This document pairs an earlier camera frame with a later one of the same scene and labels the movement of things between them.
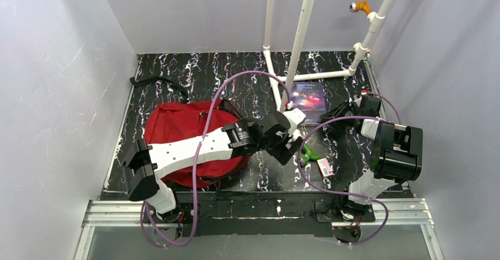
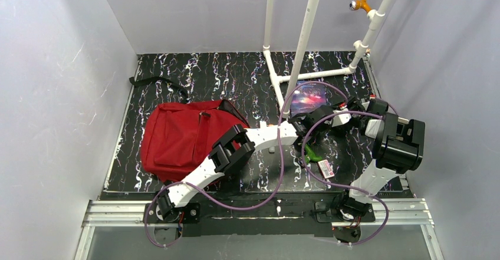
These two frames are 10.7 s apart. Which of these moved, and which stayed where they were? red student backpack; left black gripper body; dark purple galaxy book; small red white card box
Moved: left black gripper body
Stayed: dark purple galaxy book; small red white card box; red student backpack
